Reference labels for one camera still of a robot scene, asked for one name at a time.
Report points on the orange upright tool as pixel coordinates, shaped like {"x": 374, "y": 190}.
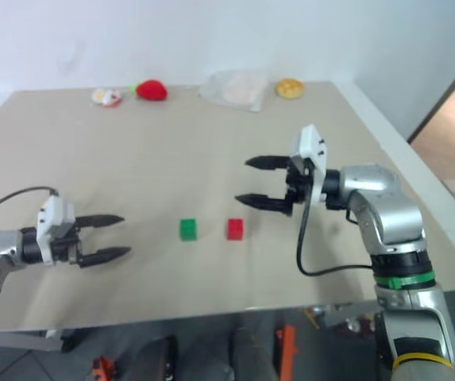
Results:
{"x": 287, "y": 351}

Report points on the white and red small toy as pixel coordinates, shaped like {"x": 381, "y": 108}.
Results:
{"x": 107, "y": 97}

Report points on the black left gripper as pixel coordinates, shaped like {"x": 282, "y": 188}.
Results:
{"x": 68, "y": 246}

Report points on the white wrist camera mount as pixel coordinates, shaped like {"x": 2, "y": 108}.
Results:
{"x": 310, "y": 147}
{"x": 52, "y": 214}

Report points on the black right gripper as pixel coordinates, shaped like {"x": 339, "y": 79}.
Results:
{"x": 298, "y": 186}

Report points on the white table leg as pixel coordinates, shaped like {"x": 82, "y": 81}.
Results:
{"x": 58, "y": 339}

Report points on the golden bread bun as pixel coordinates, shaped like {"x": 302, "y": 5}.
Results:
{"x": 290, "y": 89}

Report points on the red cube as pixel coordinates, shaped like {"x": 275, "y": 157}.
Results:
{"x": 236, "y": 229}

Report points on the clear plastic bag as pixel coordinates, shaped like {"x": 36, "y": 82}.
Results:
{"x": 235, "y": 89}

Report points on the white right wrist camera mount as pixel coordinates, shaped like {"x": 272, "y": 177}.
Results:
{"x": 310, "y": 147}

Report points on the metal clutter under table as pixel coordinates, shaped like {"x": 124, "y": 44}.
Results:
{"x": 342, "y": 319}

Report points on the red strawberry plush toy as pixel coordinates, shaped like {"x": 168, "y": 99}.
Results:
{"x": 151, "y": 90}

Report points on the green cube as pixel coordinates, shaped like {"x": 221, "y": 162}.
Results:
{"x": 188, "y": 230}

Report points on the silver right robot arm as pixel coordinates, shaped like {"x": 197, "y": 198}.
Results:
{"x": 394, "y": 222}

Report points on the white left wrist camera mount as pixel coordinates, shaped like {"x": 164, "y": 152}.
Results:
{"x": 52, "y": 214}

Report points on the orange and black object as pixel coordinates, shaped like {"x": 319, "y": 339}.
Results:
{"x": 105, "y": 369}

